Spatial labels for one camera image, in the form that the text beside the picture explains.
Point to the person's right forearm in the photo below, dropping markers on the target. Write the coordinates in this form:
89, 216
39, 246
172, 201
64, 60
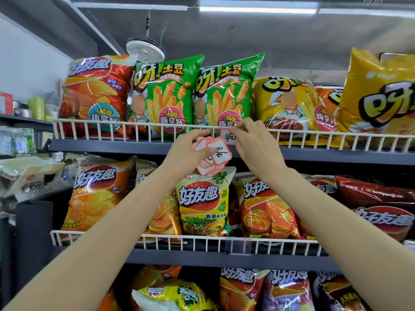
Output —
340, 239

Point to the orange yellow potato stick bag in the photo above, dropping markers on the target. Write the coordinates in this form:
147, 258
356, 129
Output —
324, 103

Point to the clear plastic containers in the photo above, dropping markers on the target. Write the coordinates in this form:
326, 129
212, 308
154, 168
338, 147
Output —
52, 106

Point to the dark brown chip bag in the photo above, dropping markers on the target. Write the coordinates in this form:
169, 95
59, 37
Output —
334, 294

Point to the orange yellow chip bag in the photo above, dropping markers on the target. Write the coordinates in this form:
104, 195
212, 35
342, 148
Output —
97, 197

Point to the stack of green cups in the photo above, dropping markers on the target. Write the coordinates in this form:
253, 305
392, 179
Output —
36, 108

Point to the person's left hand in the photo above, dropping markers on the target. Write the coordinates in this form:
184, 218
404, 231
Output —
184, 155

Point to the single red-bordered white label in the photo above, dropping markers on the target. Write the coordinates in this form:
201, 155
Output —
228, 139

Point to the large red chip bag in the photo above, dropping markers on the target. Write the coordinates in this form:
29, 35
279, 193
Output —
94, 90

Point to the dark side shelf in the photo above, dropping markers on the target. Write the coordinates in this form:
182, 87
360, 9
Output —
26, 121

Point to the dark red chip bag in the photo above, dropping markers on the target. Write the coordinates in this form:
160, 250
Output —
389, 197

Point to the large yellow potato stick bag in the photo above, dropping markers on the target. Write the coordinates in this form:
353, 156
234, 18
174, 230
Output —
373, 103
282, 106

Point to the stack of red-bordered price tags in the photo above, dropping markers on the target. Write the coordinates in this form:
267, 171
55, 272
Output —
223, 152

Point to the large green potato stick bag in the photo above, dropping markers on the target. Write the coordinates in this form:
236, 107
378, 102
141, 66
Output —
223, 97
162, 100

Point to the white round ceiling fan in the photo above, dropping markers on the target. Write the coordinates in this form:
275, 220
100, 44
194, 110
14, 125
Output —
146, 50

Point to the ceiling tube light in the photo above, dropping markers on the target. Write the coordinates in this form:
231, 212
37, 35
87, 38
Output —
259, 9
129, 7
366, 12

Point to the metal pot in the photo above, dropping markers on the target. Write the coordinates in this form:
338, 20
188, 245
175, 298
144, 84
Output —
22, 111

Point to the blue white packaged goods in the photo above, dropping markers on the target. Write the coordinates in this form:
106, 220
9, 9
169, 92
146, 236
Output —
19, 142

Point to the yellow white chip bag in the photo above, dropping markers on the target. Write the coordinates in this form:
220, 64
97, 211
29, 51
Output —
175, 297

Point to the yellow green chip bag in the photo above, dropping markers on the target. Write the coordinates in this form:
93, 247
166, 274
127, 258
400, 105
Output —
204, 207

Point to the red box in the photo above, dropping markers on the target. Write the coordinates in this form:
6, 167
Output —
6, 103

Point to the orange white chip bag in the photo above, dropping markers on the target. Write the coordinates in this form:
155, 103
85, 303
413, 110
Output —
108, 302

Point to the red orange chip bag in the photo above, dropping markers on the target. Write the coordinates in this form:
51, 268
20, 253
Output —
321, 186
266, 213

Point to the person's right hand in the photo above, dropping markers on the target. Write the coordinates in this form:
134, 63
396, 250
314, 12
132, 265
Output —
259, 148

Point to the dark grey metal shelf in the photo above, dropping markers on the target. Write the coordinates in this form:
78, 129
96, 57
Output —
129, 147

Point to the person's left forearm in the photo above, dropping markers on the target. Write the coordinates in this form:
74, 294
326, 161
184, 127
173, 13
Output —
97, 255

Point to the white snack bag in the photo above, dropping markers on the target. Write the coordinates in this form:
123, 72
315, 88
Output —
32, 178

